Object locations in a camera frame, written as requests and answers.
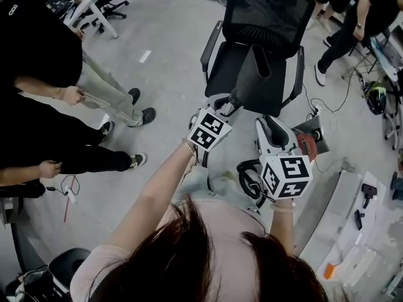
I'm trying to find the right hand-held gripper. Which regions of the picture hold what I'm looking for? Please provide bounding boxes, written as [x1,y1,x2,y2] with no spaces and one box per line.
[253,115,314,200]

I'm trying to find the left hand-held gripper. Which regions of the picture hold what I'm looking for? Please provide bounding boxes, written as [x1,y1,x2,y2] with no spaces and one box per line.
[188,93,245,153]

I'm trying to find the black vacuum nozzle attachment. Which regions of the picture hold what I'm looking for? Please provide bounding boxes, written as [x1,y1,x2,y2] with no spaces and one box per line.
[228,44,272,109]

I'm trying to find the person's left forearm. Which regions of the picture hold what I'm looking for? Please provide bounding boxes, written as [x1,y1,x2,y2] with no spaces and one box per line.
[106,138,198,251]

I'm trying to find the person's right forearm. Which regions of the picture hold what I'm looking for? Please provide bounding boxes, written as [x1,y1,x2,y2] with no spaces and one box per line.
[269,199,298,257]

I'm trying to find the red vacuum cleaner canister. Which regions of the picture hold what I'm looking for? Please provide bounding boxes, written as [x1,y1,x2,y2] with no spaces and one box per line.
[292,127,317,163]

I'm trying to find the black mesh office chair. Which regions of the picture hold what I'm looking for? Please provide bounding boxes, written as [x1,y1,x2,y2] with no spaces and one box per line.
[200,0,317,118]

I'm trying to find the dark grey fabric bag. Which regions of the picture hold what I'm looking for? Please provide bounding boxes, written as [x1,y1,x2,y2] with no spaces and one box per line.
[291,113,331,154]

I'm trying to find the white power strip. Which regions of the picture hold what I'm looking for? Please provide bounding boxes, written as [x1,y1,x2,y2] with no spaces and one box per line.
[307,104,324,119]

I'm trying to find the pale bangle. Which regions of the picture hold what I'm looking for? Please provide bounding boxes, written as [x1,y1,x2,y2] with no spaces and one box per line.
[270,201,298,213]

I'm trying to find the person's light blue jeans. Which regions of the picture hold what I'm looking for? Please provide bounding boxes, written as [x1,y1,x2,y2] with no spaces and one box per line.
[176,165,262,220]

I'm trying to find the white worktable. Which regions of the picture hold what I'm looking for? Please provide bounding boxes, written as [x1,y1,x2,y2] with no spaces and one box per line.
[297,170,403,288]

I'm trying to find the person's pink shirt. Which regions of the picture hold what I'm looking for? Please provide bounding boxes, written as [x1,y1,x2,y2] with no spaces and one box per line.
[71,199,275,302]

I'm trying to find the large black brush head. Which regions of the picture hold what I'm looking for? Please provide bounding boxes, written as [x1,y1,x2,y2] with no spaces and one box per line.
[361,183,378,209]

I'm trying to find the black green helmet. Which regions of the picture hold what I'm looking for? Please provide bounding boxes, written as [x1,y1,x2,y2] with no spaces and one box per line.
[363,80,387,115]

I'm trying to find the white office chair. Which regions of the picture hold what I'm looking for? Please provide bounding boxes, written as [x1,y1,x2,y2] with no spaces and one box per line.
[382,83,403,150]

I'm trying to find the small round table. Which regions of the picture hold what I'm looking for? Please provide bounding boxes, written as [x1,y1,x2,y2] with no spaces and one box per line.
[370,36,403,81]

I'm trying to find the white office desk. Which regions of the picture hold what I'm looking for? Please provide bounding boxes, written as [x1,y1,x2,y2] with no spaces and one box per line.
[61,0,120,40]

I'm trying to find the white floor socket block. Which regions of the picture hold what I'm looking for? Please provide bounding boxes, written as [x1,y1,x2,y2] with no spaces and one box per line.
[64,185,79,206]

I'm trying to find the grey rounded machine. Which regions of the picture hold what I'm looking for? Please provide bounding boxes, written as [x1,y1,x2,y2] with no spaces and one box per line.
[47,247,93,298]

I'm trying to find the thin gold bracelet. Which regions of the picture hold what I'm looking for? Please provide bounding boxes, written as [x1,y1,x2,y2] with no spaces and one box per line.
[181,138,196,155]

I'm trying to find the white cable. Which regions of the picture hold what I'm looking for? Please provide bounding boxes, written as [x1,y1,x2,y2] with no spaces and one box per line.
[329,115,344,133]

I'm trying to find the grey cord bundle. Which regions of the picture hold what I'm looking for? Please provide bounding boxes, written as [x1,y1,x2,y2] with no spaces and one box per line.
[341,157,359,173]

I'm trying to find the long black floor cable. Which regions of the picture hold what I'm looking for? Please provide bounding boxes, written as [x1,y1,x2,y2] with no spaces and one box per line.
[302,70,353,113]

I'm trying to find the black power cable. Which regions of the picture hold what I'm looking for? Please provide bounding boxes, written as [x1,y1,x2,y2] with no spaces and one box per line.
[45,174,81,196]

